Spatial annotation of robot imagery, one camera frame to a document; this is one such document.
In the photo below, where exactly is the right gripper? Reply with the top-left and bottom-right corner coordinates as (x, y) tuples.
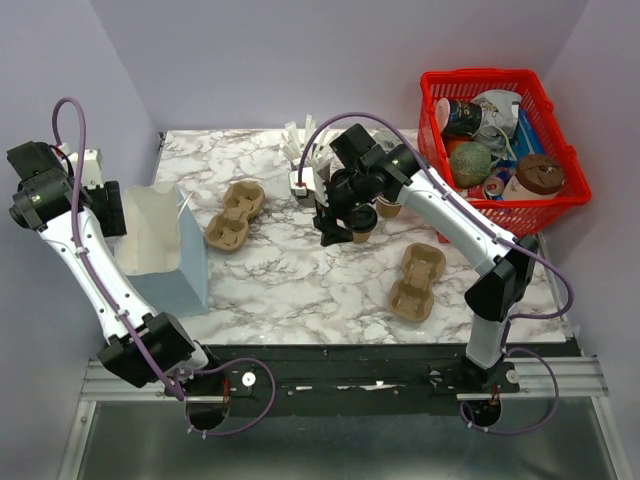
(311, 171), (372, 249)

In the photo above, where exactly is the brown paper coffee cup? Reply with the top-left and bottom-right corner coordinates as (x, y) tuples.
(352, 231), (371, 244)

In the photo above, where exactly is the black coffee cup lid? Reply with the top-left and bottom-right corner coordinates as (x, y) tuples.
(344, 205), (378, 235)

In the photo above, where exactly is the blue paper bag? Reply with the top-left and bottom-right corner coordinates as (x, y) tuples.
(114, 183), (209, 318)

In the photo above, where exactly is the brown cardboard cup carrier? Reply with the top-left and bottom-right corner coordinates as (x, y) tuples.
(388, 243), (446, 323)

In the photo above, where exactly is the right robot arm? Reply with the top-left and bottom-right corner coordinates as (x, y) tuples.
(313, 123), (539, 392)

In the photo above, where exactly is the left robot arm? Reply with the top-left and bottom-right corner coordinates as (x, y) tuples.
(7, 142), (222, 399)

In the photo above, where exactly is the stack of black lids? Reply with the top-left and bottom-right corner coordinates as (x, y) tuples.
(330, 169), (351, 184)

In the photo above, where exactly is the stack of paper cups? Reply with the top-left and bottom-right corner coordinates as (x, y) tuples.
(375, 196), (402, 219)

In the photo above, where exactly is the orange fruit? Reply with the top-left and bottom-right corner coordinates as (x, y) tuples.
(444, 138), (469, 157)

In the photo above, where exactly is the green netted melon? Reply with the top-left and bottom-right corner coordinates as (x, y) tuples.
(449, 142), (492, 189)

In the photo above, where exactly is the red bull can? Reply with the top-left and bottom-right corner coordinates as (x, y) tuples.
(482, 170), (511, 200)

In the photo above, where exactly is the black instant noodle cup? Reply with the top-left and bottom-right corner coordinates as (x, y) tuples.
(434, 98), (483, 137)

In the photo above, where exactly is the red plastic basket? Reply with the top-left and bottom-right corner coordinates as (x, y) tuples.
(417, 68), (592, 237)

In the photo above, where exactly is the grey foil snack bag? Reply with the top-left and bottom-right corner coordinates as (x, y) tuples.
(471, 89), (522, 157)

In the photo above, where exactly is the brown lidded dessert cup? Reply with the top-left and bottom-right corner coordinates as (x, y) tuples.
(502, 154), (566, 201)

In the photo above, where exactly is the blue box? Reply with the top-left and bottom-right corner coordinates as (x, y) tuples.
(511, 108), (546, 160)

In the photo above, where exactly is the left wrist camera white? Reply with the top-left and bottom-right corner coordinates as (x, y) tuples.
(81, 149), (104, 189)

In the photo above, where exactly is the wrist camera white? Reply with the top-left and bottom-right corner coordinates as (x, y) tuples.
(81, 149), (104, 189)
(289, 167), (328, 208)

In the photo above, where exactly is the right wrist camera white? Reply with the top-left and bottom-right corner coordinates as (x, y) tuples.
(289, 167), (328, 208)

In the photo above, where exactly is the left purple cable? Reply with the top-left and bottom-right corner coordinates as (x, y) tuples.
(52, 96), (277, 439)

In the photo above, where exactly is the purple cable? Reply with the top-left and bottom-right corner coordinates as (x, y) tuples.
(297, 111), (574, 438)
(52, 96), (277, 439)

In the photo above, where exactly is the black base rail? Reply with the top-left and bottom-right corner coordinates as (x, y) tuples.
(164, 342), (526, 417)

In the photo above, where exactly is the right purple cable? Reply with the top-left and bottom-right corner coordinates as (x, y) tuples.
(297, 111), (574, 438)

